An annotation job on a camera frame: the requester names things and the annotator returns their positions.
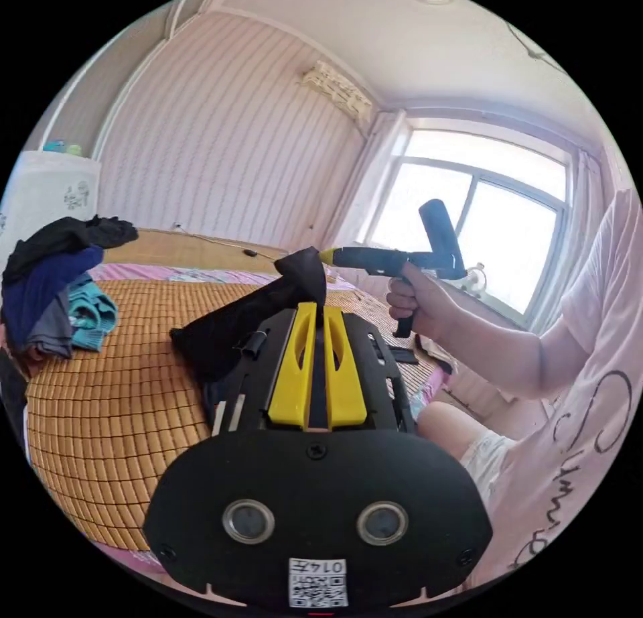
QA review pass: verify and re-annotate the white cupboard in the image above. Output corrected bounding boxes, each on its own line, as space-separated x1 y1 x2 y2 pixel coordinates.
0 137 104 267

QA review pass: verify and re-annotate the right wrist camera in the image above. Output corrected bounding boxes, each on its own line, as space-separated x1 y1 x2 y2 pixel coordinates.
418 198 467 277

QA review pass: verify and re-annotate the black long sleeve shirt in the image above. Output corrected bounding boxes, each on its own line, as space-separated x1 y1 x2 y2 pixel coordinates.
169 246 328 385

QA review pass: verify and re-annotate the air conditioner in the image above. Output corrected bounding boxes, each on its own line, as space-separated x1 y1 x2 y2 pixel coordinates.
297 60 375 124

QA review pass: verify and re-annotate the bed with woven mat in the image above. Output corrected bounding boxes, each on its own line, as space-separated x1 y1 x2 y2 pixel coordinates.
22 228 453 578

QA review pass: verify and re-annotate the pile of clothes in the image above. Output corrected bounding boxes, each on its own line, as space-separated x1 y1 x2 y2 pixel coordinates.
1 215 139 360

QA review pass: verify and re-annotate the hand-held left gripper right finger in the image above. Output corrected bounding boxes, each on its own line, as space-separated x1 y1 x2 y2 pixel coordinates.
323 306 368 426

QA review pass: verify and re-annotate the person's right hand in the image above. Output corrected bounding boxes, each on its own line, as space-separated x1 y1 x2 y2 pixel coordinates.
386 263 455 341

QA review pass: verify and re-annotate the curtain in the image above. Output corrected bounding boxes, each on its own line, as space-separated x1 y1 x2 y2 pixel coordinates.
334 110 411 249

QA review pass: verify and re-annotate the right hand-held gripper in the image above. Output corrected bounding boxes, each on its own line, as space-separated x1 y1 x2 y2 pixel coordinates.
319 247 469 339

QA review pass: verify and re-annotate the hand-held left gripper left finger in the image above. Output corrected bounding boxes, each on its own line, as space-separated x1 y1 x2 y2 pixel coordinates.
267 302 318 426

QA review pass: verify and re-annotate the person's right forearm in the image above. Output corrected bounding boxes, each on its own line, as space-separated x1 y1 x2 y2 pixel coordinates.
437 296 599 403

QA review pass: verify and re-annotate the window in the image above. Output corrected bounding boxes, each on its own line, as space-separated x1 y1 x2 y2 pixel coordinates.
351 110 603 332

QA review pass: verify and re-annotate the person's body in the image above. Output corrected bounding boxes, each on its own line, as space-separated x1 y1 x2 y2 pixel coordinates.
417 188 643 589

